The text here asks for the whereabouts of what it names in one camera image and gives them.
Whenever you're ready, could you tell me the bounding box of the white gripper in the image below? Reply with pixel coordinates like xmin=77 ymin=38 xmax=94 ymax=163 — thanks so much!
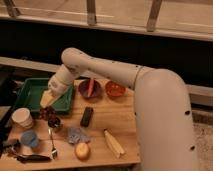
xmin=40 ymin=64 xmax=80 ymax=108

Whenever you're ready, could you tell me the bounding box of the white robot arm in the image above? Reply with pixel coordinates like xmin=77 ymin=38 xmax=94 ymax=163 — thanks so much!
xmin=40 ymin=48 xmax=199 ymax=171

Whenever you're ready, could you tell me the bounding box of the metal cup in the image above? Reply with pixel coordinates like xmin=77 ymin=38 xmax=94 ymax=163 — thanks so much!
xmin=48 ymin=117 xmax=62 ymax=132

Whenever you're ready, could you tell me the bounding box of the white paper cup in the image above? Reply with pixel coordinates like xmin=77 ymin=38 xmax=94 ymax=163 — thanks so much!
xmin=12 ymin=108 xmax=33 ymax=128

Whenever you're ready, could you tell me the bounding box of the green plastic tray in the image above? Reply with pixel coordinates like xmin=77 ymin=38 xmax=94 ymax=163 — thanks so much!
xmin=12 ymin=78 xmax=74 ymax=115

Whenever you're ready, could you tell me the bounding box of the purple bowl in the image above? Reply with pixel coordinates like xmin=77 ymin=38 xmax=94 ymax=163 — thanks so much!
xmin=78 ymin=79 xmax=102 ymax=99

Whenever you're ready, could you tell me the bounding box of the black remote block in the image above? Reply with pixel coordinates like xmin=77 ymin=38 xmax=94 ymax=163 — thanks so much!
xmin=80 ymin=107 xmax=94 ymax=127

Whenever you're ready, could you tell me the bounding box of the blue round lid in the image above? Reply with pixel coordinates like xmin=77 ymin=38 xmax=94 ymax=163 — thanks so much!
xmin=20 ymin=130 xmax=39 ymax=148

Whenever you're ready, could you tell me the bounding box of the blue crumpled cloth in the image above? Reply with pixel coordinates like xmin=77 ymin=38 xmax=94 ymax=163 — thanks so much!
xmin=68 ymin=127 xmax=90 ymax=144

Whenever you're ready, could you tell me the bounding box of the red carrot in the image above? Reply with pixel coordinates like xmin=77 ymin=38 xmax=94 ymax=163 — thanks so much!
xmin=87 ymin=78 xmax=95 ymax=97

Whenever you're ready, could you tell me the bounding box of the metal fork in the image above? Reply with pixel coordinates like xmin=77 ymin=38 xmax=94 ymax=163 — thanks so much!
xmin=48 ymin=128 xmax=58 ymax=159

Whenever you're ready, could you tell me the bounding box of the dark spatula tool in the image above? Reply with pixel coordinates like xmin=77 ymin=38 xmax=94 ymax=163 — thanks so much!
xmin=8 ymin=148 xmax=51 ymax=163

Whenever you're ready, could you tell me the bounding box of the yellow apple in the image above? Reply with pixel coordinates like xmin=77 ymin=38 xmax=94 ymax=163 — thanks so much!
xmin=74 ymin=143 xmax=90 ymax=160

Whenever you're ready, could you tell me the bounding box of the red orange bowl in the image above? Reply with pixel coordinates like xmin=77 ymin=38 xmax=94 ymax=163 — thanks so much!
xmin=105 ymin=81 xmax=126 ymax=98

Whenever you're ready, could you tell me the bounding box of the yellow corn cob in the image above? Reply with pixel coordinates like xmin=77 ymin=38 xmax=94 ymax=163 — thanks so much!
xmin=104 ymin=130 xmax=125 ymax=158

